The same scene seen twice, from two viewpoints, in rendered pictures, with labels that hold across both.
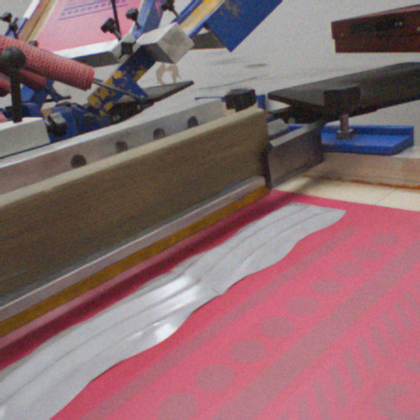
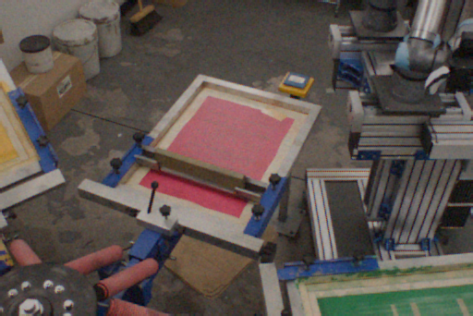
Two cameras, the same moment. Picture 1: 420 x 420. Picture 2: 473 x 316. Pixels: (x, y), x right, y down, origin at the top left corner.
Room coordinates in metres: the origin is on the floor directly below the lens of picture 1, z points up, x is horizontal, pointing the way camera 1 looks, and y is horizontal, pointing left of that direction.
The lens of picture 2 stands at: (0.96, 1.42, 2.44)
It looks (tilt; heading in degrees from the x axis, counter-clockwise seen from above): 43 degrees down; 243
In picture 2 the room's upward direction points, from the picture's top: straight up
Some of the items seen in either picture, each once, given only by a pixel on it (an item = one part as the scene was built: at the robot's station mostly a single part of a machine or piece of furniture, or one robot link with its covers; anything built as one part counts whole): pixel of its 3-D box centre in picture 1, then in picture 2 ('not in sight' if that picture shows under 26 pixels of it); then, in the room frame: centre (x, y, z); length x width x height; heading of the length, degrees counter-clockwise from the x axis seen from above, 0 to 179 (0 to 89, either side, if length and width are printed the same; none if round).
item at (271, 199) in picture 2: not in sight; (265, 208); (0.25, 0.30, 0.98); 0.30 x 0.05 x 0.07; 39
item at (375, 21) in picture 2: not in sight; (381, 12); (-0.57, -0.18, 1.31); 0.15 x 0.15 x 0.10
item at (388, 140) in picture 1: (292, 154); (129, 164); (0.60, -0.13, 0.98); 0.30 x 0.05 x 0.07; 39
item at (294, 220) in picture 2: not in sight; (288, 157); (-0.28, -0.33, 0.48); 0.22 x 0.22 x 0.96; 39
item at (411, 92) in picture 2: not in sight; (410, 80); (-0.36, 0.26, 1.31); 0.15 x 0.15 x 0.10
